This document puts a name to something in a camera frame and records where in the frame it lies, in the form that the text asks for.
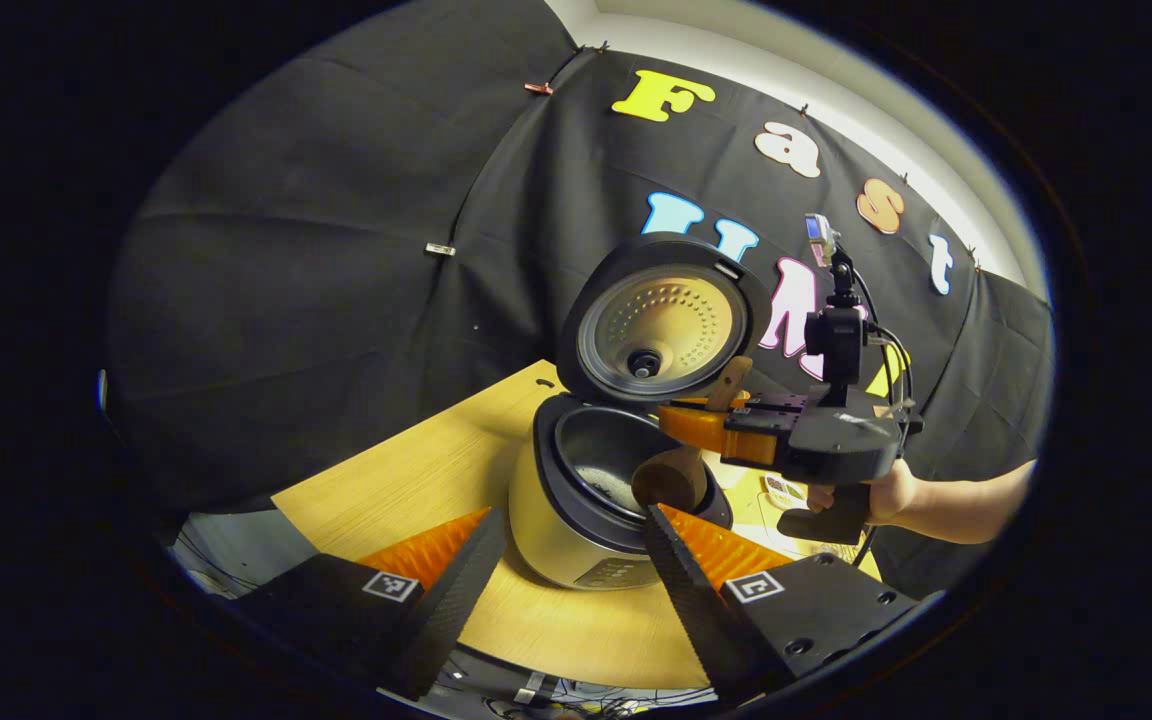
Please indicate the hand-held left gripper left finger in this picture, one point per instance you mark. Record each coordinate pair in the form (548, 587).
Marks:
(456, 600)

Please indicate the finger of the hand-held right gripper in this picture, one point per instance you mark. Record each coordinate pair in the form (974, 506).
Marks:
(706, 432)
(711, 401)

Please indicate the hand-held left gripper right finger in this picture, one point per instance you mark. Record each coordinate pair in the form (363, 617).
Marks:
(686, 600)

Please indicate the red cloth clip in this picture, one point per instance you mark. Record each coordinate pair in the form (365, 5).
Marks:
(539, 88)

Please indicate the silver cloth clip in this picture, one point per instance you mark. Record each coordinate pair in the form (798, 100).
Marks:
(440, 249)

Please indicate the white rice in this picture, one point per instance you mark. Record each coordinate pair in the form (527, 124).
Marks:
(616, 485)

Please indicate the black backdrop cloth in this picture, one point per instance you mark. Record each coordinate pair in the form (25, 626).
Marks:
(286, 250)

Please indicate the dark grey rice cooker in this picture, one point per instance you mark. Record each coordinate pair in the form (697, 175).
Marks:
(556, 520)

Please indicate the white divided bean dish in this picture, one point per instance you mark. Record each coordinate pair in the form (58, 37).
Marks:
(781, 490)

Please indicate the wooden spoon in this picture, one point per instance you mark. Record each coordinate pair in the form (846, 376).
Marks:
(671, 480)

